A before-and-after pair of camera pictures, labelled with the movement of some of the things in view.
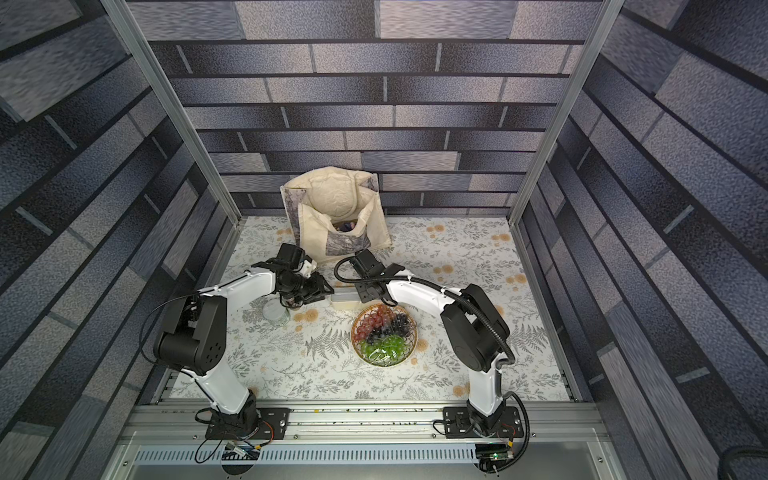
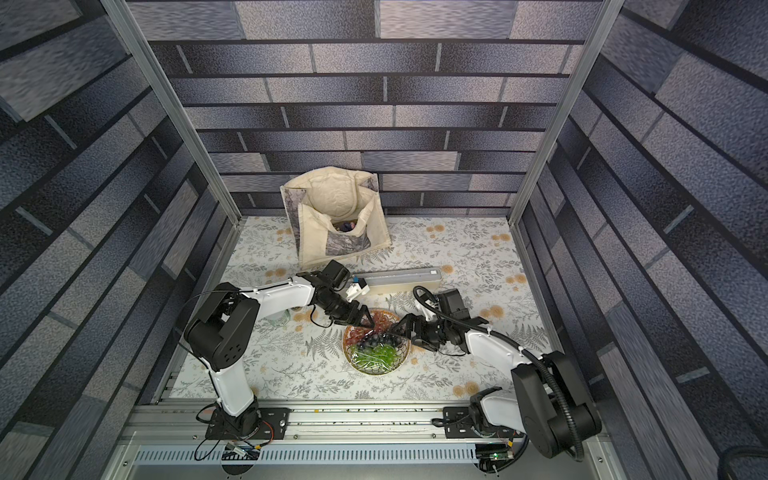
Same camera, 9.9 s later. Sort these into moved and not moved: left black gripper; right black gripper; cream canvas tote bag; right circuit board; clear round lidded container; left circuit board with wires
Moved: left black gripper; right black gripper
Not moved: clear round lidded container; left circuit board with wires; cream canvas tote bag; right circuit board
